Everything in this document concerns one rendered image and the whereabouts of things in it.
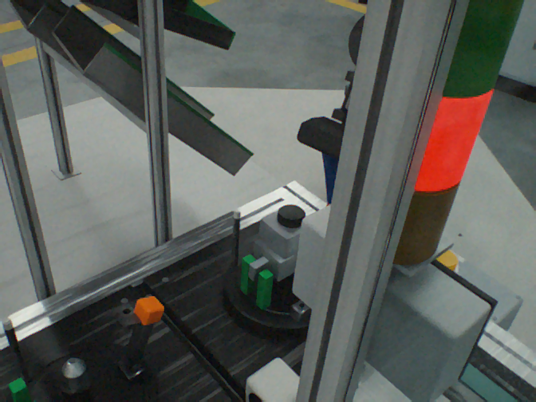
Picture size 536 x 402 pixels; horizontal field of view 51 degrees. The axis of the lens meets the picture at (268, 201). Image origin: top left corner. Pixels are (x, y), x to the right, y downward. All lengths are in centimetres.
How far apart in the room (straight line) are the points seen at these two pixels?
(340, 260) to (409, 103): 10
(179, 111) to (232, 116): 52
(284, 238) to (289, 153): 56
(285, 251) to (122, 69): 28
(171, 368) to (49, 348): 13
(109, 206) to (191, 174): 17
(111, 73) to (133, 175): 41
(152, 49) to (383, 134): 42
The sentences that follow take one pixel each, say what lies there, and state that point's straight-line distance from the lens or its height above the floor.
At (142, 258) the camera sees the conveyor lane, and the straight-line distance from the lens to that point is 74.
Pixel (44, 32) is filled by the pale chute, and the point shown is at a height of 118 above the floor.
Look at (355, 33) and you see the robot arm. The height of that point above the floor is 129.
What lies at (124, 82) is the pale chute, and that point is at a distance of 68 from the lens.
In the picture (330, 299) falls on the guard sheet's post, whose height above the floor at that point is 123.
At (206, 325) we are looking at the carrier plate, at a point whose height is 97.
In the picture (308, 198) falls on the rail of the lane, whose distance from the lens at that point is 84.
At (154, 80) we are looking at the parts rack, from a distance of 65.
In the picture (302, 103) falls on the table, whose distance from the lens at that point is 131.
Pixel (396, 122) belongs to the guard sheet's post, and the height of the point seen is 136.
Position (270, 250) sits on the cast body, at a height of 106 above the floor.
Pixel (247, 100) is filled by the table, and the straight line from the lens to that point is 131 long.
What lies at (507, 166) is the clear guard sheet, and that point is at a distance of 23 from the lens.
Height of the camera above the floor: 147
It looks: 38 degrees down
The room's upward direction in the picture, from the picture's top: 5 degrees clockwise
